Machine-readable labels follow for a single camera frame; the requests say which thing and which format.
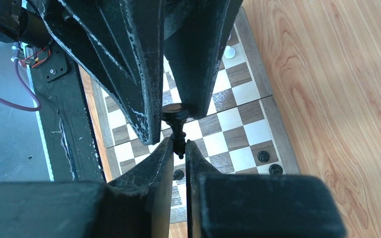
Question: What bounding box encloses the wooden chess board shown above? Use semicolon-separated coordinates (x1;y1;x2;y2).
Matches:
90;6;301;225

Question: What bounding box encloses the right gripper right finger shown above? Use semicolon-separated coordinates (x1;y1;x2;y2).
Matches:
185;141;347;238

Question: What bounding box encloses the black chess piece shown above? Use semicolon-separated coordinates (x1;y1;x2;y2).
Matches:
162;103;190;159

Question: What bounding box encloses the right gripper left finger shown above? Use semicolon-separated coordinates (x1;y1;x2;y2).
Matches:
0;138;173;238

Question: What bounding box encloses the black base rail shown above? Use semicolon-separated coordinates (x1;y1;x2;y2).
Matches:
28;42;106;182

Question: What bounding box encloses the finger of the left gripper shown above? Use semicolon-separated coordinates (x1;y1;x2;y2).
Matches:
164;0;242;119
37;0;164;145

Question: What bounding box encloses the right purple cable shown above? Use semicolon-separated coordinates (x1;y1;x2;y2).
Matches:
0;59;43;113

